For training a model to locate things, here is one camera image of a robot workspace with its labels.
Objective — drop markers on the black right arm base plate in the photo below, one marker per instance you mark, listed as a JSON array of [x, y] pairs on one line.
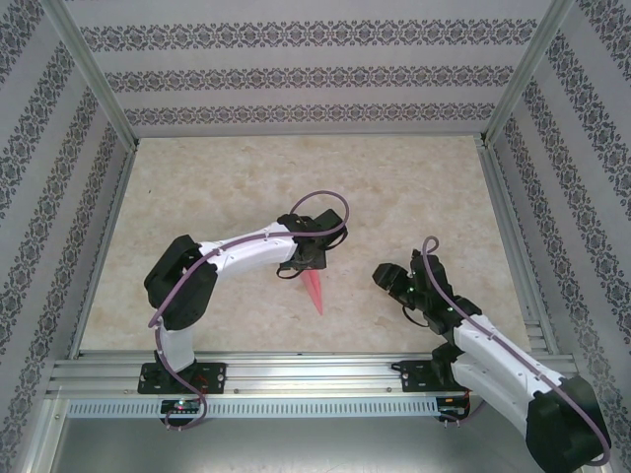
[[414, 377]]

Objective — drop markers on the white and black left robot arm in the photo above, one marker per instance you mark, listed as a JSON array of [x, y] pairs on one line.
[[246, 253]]

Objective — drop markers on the aluminium frame post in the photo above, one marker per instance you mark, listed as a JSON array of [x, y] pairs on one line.
[[529, 64], [90, 64]]

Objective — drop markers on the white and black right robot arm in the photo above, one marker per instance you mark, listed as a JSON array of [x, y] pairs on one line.
[[493, 394]]

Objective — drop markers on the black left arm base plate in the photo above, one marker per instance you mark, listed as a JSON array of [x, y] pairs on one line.
[[214, 377]]

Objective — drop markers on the pink paper sheet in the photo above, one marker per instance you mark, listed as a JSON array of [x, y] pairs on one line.
[[314, 290]]

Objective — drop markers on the aluminium mounting rail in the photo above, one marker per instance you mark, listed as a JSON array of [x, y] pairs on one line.
[[315, 374]]

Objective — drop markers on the aluminium table side rail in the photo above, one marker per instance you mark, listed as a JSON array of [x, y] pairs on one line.
[[515, 246], [102, 246]]

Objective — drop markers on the grey metal panel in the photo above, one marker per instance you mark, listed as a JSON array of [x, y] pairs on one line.
[[315, 448]]

